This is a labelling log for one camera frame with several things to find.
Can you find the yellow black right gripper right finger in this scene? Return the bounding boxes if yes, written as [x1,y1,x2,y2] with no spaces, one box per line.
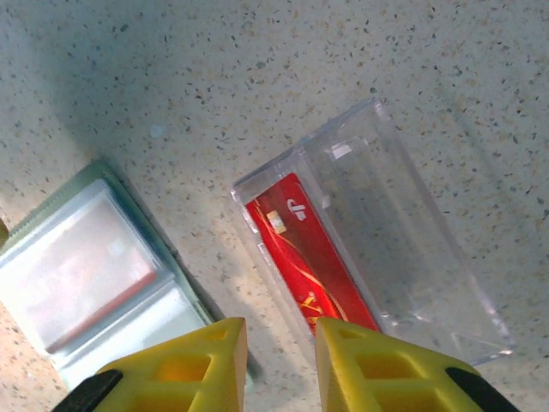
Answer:
[315,317,522,412]

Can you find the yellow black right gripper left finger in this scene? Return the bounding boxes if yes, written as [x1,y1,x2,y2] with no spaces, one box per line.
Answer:
[51,316,249,412]

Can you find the green card holder clear sleeves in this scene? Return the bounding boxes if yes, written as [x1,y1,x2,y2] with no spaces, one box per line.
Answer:
[0,158,262,394]

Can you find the red credit card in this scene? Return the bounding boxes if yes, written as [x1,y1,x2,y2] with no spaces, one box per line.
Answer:
[244,172,383,340]
[21,201,158,355]

